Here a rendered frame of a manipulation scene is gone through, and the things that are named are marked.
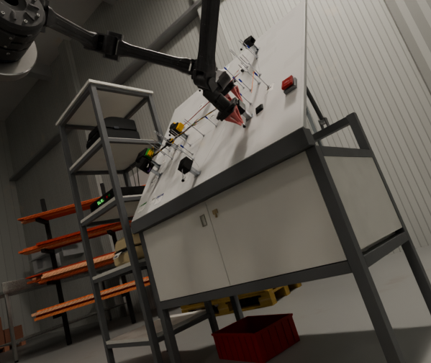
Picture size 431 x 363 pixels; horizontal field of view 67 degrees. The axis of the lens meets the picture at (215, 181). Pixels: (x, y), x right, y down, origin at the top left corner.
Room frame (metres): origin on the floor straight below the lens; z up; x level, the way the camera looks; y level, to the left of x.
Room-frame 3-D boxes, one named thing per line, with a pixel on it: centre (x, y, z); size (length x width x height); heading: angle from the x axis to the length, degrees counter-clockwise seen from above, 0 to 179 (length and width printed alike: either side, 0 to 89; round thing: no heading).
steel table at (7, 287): (5.78, 3.08, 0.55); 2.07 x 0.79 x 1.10; 145
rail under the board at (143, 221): (1.49, 0.08, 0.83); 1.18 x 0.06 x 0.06; 48
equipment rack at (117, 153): (2.27, 0.64, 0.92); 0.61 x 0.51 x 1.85; 48
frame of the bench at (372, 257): (1.72, -0.13, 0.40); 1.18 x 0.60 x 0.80; 48
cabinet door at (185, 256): (1.69, 0.27, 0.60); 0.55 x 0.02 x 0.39; 48
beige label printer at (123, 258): (2.15, 0.59, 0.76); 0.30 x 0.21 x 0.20; 142
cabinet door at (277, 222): (1.32, -0.14, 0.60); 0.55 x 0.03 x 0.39; 48
